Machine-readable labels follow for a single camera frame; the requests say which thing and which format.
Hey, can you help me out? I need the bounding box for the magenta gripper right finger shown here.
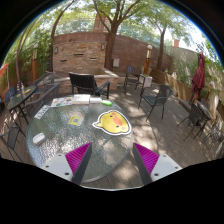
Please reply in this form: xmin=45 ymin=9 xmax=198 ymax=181
xmin=133 ymin=143 xmax=182 ymax=185

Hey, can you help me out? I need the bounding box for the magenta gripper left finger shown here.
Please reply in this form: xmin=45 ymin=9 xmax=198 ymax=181
xmin=42 ymin=143 xmax=92 ymax=185

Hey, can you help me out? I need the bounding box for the yellow duck mouse pad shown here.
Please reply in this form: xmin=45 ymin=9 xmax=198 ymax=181
xmin=92 ymin=110 xmax=132 ymax=136

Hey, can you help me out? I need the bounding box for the round glass patio table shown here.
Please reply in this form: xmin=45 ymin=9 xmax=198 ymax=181
xmin=26 ymin=103 xmax=133 ymax=183

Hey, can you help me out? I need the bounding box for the yellow square card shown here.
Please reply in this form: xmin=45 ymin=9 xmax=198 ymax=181
xmin=69 ymin=116 xmax=83 ymax=126

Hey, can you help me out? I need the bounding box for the white patterned card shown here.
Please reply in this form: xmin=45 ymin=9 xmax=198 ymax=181
xmin=34 ymin=105 xmax=50 ymax=119

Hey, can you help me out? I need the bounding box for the colourful printed sheet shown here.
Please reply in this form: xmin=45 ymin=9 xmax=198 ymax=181
xmin=51 ymin=97 xmax=72 ymax=107

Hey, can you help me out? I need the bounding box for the white book stack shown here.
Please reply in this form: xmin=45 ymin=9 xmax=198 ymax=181
xmin=71 ymin=94 xmax=90 ymax=104

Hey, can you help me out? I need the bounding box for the dark chair far right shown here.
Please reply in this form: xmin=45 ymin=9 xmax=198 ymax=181
xmin=181 ymin=104 xmax=202 ymax=137

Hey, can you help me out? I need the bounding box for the green white small object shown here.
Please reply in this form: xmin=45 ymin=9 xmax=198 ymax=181
xmin=102 ymin=100 xmax=113 ymax=106

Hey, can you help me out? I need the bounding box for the small round table right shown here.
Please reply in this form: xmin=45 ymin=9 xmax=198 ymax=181
xmin=197 ymin=102 xmax=213 ymax=134

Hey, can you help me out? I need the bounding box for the dark metal chair right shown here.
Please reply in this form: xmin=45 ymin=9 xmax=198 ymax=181
xmin=138 ymin=83 xmax=174 ymax=122

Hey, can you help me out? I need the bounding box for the grey metal chair left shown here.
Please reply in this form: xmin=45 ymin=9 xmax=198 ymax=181
xmin=25 ymin=83 xmax=60 ymax=117

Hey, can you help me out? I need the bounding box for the black plastic patio chair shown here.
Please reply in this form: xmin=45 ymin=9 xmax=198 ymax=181
xmin=69 ymin=72 xmax=110 ymax=98

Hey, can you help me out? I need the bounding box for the dark side table left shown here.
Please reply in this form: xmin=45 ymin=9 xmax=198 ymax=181
xmin=7 ymin=86 xmax=36 ymax=121

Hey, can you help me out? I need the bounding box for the dark chair far background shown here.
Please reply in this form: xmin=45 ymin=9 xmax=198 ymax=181
xmin=123 ymin=66 xmax=142 ymax=90

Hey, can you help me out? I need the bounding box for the closed maroon patio umbrella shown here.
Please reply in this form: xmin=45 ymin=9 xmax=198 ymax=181
xmin=190 ymin=52 xmax=205 ymax=102

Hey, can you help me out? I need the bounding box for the large tree trunk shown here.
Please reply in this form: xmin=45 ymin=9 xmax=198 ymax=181
xmin=92 ymin=0 xmax=141 ymax=70

